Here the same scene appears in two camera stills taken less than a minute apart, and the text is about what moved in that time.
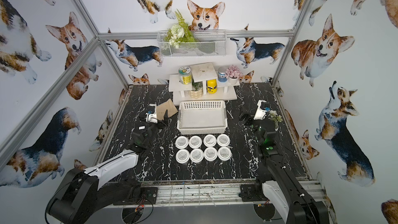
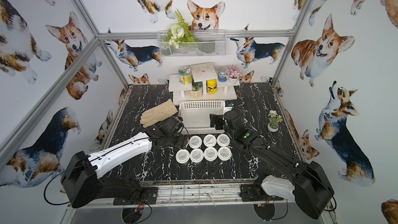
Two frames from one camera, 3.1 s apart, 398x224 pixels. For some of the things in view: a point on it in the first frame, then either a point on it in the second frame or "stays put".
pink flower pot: (233, 73) stays put
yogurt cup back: (223, 140) stays put
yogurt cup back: (195, 142) stays put
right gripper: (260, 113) -> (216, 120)
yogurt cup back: (210, 140) stays put
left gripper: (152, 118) -> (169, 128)
